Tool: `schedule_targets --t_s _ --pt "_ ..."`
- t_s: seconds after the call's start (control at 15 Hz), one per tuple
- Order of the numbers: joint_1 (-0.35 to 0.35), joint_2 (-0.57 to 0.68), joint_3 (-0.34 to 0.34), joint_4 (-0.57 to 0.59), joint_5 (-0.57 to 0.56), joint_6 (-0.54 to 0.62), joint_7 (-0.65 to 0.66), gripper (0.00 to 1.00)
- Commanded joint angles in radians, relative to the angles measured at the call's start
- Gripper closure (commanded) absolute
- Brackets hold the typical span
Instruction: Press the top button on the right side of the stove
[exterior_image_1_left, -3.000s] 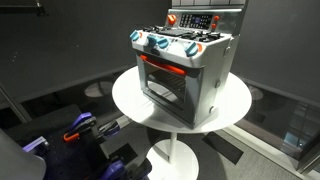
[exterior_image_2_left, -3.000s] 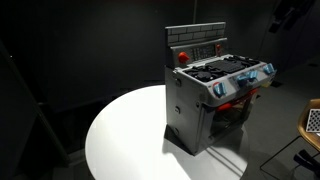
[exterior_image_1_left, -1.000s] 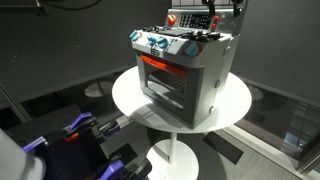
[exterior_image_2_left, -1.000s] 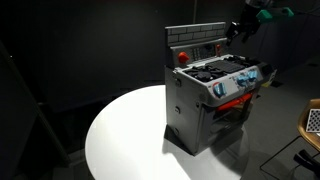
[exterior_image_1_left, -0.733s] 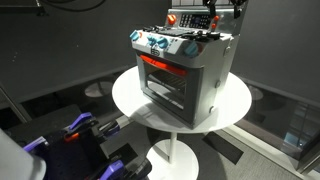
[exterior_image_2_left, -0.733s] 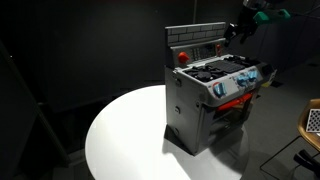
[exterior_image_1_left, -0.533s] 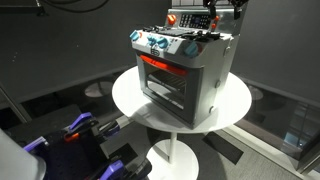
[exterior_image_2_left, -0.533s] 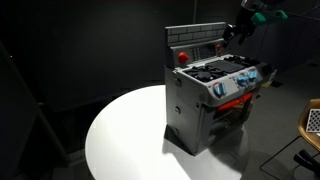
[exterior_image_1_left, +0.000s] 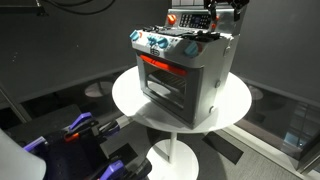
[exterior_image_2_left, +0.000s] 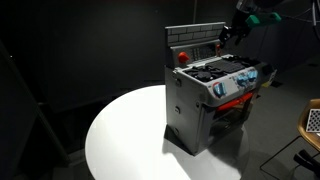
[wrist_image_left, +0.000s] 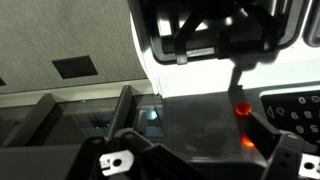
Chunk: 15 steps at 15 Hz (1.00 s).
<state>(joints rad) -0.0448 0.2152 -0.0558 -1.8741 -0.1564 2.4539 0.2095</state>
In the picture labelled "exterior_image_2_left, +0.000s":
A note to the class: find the grey toy stove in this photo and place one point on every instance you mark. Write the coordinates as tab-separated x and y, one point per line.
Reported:
208	93

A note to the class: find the round white table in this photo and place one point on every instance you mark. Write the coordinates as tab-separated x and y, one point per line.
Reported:
129	140

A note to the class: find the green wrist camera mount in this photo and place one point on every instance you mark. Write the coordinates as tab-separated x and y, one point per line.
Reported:
263	19

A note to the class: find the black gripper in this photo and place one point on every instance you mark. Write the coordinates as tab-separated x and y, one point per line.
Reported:
238	28

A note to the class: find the wooden chair with wire legs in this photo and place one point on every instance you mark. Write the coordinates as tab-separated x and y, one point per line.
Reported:
302	158

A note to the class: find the checkerboard calibration sheet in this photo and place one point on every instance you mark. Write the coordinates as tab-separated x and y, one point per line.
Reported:
313	121

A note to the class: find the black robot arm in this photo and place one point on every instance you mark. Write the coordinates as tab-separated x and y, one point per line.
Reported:
249	14

